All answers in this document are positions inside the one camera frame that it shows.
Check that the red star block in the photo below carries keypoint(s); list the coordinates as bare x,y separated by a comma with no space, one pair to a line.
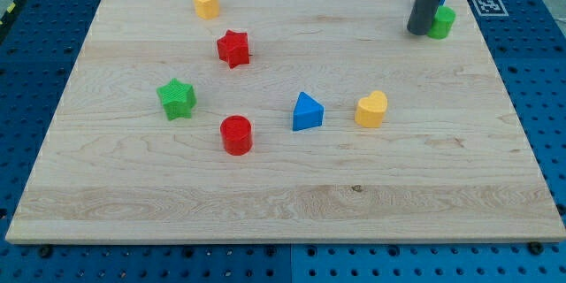
233,48

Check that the green star block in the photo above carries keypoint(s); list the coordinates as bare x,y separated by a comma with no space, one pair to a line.
177,98

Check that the yellow hexagon block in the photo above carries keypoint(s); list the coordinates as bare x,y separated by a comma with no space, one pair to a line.
207,9

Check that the light wooden board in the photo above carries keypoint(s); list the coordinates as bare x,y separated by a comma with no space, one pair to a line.
449,164

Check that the blue triangle block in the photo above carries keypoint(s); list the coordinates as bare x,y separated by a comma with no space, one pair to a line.
307,113

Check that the red cylinder block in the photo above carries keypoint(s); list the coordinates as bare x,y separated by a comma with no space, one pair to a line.
236,134

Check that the yellow heart block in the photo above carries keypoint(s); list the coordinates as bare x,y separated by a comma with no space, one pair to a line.
371,109

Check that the green cylinder block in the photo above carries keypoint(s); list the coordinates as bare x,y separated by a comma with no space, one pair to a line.
443,20

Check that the white fiducial marker tag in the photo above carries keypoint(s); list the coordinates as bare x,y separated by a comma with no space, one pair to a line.
490,8

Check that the black bolt front left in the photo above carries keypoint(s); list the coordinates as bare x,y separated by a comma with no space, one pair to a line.
45,251

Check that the black bolt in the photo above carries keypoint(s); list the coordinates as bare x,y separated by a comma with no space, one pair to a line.
45,251
535,248

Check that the black bolt front right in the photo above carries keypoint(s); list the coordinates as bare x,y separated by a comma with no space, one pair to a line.
535,248

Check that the yellow black hazard tape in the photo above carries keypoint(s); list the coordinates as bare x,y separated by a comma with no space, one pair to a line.
12,11

